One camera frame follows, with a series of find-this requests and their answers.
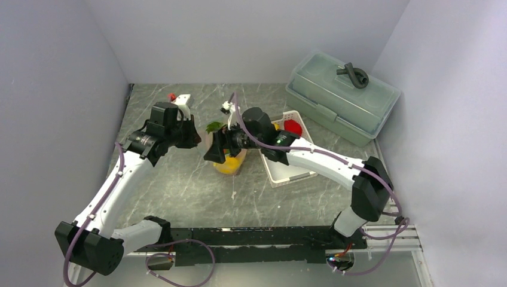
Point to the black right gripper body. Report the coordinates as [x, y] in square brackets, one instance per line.
[237, 139]

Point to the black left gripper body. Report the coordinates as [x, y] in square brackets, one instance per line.
[182, 136]

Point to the orange toy carrot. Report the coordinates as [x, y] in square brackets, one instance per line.
[214, 126]

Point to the yellow toy fruit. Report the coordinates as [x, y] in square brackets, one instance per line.
[230, 166]

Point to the clear zip top bag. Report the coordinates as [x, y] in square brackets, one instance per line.
[206, 141]

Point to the white perforated plastic basket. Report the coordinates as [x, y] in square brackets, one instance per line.
[278, 173]

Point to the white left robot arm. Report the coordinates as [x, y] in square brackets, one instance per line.
[92, 240]

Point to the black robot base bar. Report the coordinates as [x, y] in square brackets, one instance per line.
[311, 244]

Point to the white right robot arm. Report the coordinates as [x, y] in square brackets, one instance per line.
[367, 180]

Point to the red toy strawberry with leaves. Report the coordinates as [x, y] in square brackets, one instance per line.
[293, 127]

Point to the green storage box clear lid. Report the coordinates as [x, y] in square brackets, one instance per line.
[340, 97]

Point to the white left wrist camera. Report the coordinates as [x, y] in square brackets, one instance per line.
[184, 102]

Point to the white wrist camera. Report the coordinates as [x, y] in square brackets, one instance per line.
[184, 102]
[229, 110]

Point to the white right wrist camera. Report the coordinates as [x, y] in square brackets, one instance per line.
[229, 110]

